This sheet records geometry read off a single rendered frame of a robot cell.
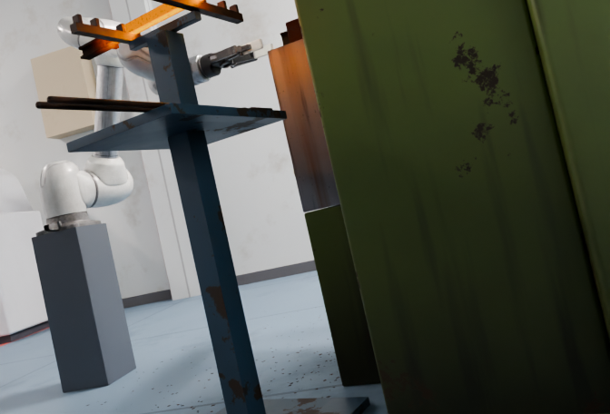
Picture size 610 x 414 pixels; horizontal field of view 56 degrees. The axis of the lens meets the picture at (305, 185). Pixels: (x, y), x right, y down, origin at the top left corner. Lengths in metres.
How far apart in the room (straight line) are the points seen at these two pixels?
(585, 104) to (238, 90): 3.73
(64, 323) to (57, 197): 0.48
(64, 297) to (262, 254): 2.37
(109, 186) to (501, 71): 1.75
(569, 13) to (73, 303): 1.92
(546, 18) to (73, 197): 1.84
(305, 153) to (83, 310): 1.17
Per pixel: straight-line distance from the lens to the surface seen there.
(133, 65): 1.81
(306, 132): 1.50
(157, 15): 1.37
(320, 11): 1.24
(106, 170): 2.47
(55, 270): 2.36
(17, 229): 4.93
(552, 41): 1.04
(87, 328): 2.33
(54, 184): 2.38
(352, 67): 1.19
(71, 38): 2.34
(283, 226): 4.41
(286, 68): 1.54
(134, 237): 4.92
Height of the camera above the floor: 0.48
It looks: 2 degrees up
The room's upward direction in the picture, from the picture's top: 13 degrees counter-clockwise
